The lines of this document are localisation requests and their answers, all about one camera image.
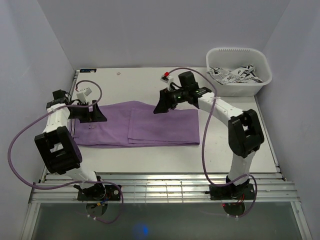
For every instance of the purple trousers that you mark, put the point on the purple trousers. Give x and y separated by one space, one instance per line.
133 124

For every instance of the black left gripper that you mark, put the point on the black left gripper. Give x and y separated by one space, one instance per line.
95 116

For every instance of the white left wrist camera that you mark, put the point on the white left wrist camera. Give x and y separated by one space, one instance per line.
82 95

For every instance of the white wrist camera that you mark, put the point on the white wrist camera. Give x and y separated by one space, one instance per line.
82 95
168 79

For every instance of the white plastic basket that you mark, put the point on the white plastic basket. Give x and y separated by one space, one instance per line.
233 58

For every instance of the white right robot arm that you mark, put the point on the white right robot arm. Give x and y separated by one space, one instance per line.
244 131

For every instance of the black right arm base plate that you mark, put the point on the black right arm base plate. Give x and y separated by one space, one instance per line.
232 192

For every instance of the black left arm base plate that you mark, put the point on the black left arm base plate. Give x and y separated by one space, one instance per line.
111 193

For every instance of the black white printed trousers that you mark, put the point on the black white printed trousers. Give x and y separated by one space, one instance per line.
242 75

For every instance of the aluminium rail frame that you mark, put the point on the aluminium rail frame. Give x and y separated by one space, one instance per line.
174 174

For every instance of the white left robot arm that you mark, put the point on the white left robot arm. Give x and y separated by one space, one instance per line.
58 149

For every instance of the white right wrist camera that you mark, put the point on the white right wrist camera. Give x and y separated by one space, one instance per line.
168 79

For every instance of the black blue label sticker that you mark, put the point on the black blue label sticker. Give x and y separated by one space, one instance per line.
88 70

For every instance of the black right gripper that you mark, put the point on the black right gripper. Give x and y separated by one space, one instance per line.
165 102

